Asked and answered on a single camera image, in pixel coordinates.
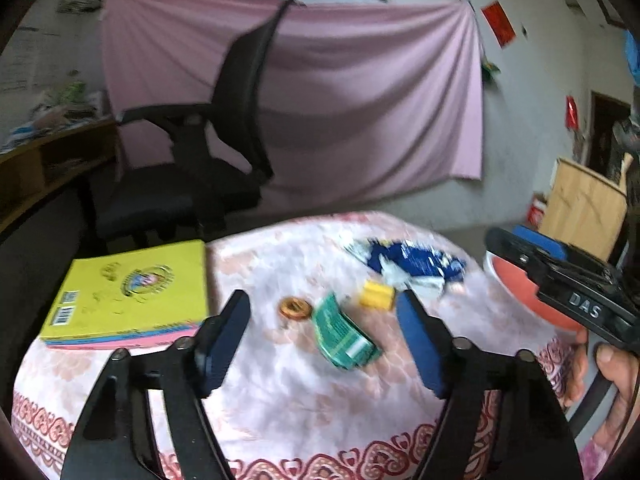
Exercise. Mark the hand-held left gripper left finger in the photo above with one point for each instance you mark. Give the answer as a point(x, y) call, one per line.
point(225, 340)

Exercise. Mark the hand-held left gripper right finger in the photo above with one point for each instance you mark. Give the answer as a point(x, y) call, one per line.
point(420, 340)

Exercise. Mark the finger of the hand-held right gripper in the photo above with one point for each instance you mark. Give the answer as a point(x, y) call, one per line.
point(515, 255)
point(542, 242)

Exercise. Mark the orange plastic basin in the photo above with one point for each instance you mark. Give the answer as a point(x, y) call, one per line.
point(515, 280)

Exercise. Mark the small yellow box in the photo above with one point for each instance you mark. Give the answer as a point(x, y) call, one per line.
point(377, 295)

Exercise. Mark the blue white wrapper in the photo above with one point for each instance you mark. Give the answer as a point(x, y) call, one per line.
point(415, 262)

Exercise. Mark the green packet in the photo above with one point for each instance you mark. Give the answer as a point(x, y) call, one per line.
point(342, 330)

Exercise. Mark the person's right hand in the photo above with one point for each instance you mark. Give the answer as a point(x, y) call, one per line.
point(612, 367)

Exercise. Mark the red white box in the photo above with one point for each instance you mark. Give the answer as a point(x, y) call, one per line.
point(537, 210)

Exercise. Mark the thin pink book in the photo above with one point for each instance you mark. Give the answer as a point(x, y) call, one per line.
point(170, 337)

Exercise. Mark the floral pink blanket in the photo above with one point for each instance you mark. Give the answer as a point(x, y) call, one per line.
point(300, 400)

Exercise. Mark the yellow book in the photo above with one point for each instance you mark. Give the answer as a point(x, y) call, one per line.
point(130, 290)

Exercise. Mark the thin blue book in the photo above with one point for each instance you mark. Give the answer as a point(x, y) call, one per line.
point(100, 343)

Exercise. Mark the red hanging ornament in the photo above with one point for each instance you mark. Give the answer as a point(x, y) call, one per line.
point(571, 112)

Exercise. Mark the black office chair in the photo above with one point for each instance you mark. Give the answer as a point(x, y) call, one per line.
point(215, 160)

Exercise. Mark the green cap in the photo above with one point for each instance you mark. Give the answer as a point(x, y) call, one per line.
point(490, 70)

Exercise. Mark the blue dotted curtain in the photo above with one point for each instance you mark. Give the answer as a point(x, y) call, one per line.
point(632, 55)

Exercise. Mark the pink hanging cloth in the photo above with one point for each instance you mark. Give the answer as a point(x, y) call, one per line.
point(350, 110)

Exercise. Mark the red paper square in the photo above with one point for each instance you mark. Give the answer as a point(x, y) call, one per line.
point(499, 22)

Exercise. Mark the wooden shelf desk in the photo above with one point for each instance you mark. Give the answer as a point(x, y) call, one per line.
point(45, 170)

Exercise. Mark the stack of papers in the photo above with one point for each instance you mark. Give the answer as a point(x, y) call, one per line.
point(45, 125)

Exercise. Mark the green white plush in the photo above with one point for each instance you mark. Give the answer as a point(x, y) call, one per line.
point(72, 92)

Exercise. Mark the dark wooden frame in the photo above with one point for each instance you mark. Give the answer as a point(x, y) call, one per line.
point(602, 130)

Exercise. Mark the paper wall calendar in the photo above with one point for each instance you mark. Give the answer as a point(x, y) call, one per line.
point(25, 55)

